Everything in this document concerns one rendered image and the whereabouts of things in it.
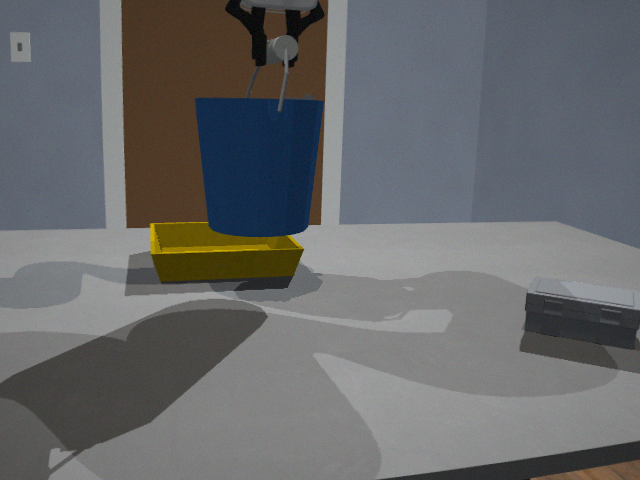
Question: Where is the grey rectangular case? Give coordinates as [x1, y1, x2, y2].
[525, 277, 640, 349]

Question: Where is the yellow square tray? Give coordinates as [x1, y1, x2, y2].
[150, 222, 304, 282]

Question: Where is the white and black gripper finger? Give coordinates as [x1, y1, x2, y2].
[225, 0, 267, 66]
[285, 1, 324, 68]

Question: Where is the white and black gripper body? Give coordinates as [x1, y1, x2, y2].
[240, 0, 318, 14]

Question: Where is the blue bucket with grey handle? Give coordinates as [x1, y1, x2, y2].
[195, 35, 324, 237]

